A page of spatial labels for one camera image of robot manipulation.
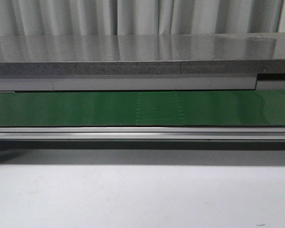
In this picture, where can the grey granite slab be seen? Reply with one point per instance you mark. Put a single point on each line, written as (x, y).
(142, 54)

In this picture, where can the green conveyor belt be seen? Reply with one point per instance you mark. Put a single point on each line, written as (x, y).
(162, 108)

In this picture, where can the grey panel under slab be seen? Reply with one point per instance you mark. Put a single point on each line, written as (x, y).
(143, 82)

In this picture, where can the grey curtain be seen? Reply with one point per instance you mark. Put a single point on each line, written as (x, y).
(137, 17)

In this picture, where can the aluminium conveyor frame rail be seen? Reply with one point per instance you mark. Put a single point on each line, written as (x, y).
(142, 133)

